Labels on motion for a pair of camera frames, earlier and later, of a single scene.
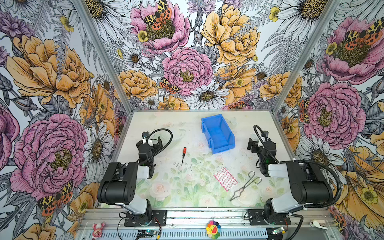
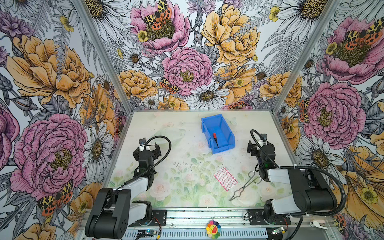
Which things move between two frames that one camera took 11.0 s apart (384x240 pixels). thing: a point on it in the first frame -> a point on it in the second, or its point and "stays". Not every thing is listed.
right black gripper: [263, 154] stays
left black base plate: [158, 218] stays
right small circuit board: [278, 230] stays
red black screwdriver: [184, 152] -> [215, 136]
